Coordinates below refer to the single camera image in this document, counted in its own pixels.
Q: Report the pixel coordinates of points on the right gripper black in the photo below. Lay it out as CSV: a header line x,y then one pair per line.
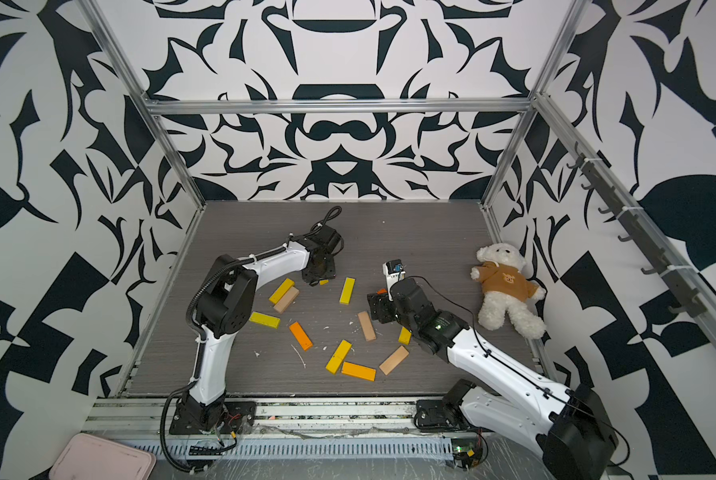
x,y
378,302

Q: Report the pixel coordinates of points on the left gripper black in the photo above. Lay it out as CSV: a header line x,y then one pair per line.
x,y
331,271

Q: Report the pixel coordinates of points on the yellow block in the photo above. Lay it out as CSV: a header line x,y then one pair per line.
x,y
338,356
347,291
405,336
279,293
265,320

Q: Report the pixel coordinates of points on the natural wood block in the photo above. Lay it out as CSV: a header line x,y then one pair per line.
x,y
287,300
367,326
394,360

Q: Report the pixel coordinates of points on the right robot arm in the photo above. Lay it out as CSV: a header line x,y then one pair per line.
x,y
569,429

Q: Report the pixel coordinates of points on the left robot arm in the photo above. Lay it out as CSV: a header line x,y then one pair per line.
x,y
224,304

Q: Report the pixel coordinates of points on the natural wood block bottom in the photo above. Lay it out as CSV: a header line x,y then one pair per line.
x,y
394,360

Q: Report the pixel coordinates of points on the orange-yellow block bottom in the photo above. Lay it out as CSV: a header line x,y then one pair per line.
x,y
359,371

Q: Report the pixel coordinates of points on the white teddy bear brown shirt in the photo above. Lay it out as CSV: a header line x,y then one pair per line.
x,y
507,292

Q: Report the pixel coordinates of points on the orange block lower left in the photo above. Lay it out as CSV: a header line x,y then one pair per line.
x,y
301,336

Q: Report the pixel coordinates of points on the green circuit board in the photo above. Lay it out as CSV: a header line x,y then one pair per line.
x,y
467,453

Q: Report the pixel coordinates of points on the pink tray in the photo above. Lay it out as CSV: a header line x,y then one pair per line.
x,y
91,457

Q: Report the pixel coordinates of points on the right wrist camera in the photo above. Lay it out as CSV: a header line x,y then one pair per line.
x,y
394,271

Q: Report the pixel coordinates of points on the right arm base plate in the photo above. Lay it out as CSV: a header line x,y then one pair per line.
x,y
433,416

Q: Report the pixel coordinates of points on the white cable duct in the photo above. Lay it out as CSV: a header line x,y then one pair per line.
x,y
434,448

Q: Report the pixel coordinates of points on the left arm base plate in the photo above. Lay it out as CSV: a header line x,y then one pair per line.
x,y
191,418

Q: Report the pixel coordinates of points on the wall hook rail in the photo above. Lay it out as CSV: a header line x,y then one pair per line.
x,y
643,232

